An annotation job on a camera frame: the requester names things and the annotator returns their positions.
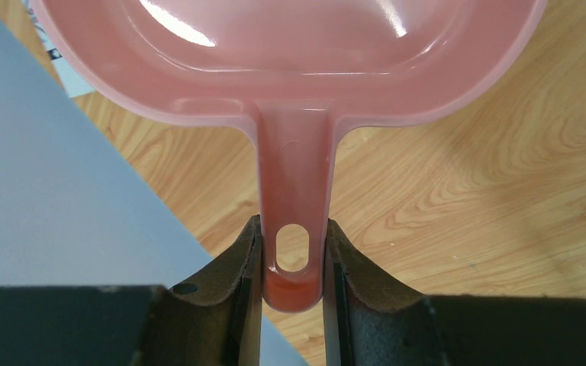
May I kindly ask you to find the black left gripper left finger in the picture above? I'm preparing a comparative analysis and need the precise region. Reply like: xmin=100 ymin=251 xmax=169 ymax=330
xmin=0 ymin=216 xmax=262 ymax=365

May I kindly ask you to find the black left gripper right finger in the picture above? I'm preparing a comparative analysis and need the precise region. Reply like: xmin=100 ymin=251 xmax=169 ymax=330
xmin=323 ymin=221 xmax=586 ymax=365

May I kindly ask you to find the pink dustpan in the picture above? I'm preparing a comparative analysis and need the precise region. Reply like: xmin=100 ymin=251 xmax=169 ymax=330
xmin=31 ymin=1 xmax=546 ymax=313

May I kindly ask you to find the patterned white placemat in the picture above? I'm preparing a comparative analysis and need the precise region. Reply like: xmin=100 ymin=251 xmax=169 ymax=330
xmin=21 ymin=0 xmax=95 ymax=98

